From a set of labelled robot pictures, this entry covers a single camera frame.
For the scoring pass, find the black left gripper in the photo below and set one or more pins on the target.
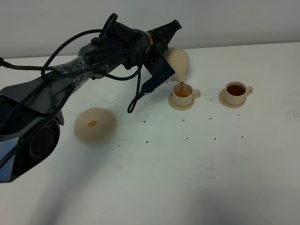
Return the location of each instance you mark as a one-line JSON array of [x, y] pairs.
[[154, 42]]

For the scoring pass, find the beige right cup saucer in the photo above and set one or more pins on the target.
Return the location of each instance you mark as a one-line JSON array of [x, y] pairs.
[[231, 101]]

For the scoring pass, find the beige teapot saucer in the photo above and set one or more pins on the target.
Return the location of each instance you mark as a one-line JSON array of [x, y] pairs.
[[95, 125]]

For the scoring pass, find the beige left cup saucer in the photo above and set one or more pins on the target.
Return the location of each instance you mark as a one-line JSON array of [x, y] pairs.
[[178, 103]]

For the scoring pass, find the beige teacup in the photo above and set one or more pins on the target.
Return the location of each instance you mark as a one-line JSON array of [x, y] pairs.
[[238, 89], [185, 91]]

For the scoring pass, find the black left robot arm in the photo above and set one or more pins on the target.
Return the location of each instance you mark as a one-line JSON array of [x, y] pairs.
[[30, 112]]

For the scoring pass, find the beige left teacup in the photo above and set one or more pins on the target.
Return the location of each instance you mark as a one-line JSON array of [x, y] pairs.
[[185, 91]]

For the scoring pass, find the beige teapot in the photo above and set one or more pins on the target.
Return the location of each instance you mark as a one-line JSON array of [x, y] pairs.
[[179, 61]]

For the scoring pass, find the beige cup saucer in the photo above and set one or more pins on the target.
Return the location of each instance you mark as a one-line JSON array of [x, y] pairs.
[[178, 103], [231, 101]]

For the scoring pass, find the beige right teacup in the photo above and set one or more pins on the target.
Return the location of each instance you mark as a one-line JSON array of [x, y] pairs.
[[238, 89]]

